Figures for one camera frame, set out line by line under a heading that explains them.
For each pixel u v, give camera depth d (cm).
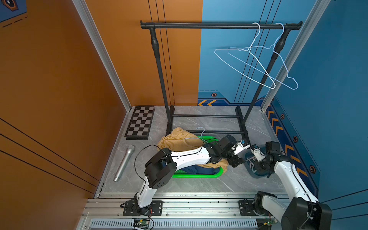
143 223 71
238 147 69
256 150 77
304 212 39
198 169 79
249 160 89
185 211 73
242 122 105
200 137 89
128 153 91
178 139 87
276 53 63
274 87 66
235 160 70
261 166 73
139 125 105
